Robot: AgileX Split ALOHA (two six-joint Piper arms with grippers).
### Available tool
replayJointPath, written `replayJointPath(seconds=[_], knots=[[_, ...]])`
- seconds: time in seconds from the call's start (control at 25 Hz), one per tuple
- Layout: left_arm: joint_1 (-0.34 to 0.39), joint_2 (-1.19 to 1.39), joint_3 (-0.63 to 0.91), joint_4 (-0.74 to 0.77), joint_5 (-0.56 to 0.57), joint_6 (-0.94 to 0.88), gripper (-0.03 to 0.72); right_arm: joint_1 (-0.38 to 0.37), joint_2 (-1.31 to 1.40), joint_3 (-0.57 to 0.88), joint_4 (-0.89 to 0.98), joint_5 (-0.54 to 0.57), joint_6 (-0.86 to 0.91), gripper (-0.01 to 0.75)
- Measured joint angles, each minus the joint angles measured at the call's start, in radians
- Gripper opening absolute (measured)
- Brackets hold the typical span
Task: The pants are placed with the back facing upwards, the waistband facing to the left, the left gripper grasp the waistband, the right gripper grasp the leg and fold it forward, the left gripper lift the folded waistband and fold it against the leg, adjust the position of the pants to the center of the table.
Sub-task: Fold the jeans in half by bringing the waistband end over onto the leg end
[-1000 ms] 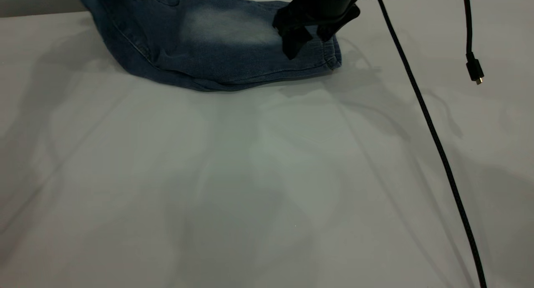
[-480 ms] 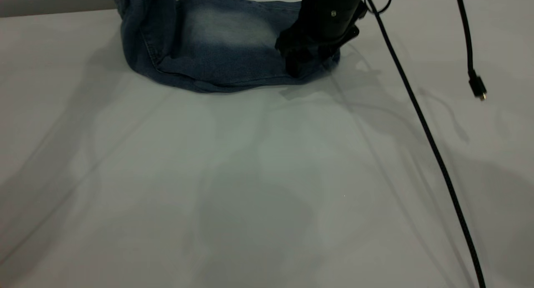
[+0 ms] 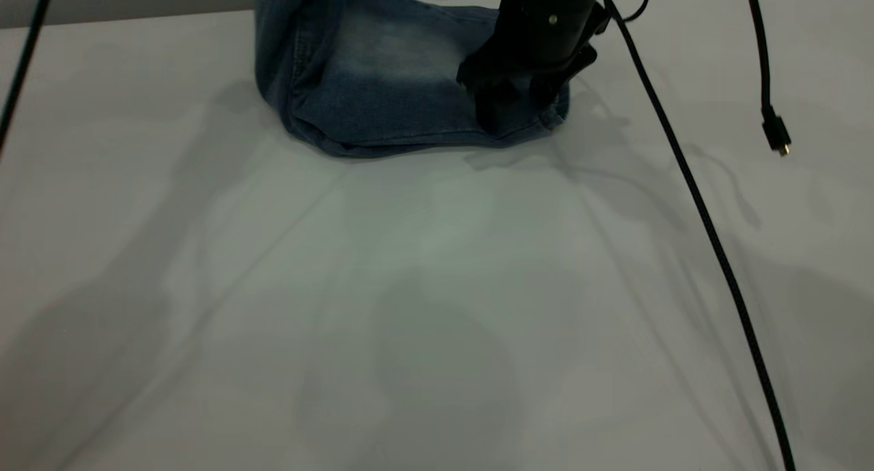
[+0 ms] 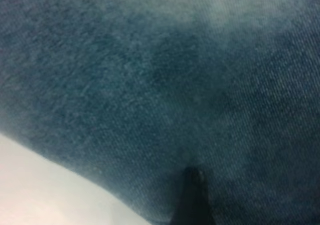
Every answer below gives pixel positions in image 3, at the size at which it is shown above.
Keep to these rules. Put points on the blue denim shorts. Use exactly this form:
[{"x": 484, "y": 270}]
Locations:
[{"x": 382, "y": 82}]

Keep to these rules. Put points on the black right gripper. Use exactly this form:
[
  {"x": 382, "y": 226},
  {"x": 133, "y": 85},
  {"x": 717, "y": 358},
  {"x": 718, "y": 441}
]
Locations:
[{"x": 532, "y": 67}]

